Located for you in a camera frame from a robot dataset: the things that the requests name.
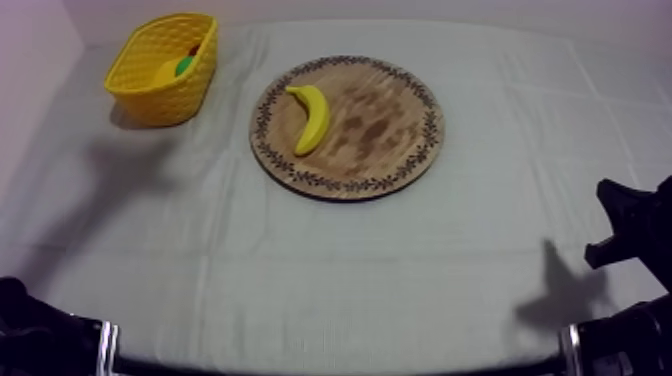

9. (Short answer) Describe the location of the round wooden board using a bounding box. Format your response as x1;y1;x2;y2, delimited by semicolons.
248;54;446;202

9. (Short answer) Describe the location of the yellow plastic basket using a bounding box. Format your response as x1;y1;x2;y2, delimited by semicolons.
103;12;220;129

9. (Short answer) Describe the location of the yellow toy banana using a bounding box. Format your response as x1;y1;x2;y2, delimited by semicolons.
284;84;332;158

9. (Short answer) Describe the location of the green toy pear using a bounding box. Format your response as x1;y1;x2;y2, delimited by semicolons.
174;54;197;78

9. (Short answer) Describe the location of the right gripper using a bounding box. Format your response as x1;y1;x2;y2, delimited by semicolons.
583;175;672;293

